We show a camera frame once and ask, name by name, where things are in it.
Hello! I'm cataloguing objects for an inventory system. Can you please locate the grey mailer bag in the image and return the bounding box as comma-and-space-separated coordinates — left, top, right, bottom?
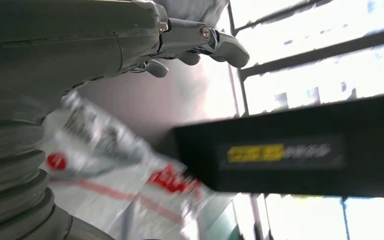
41, 91, 214, 240

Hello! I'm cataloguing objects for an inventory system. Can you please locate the black inbound scanner machine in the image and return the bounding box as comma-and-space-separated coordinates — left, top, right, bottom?
173, 92, 384, 200

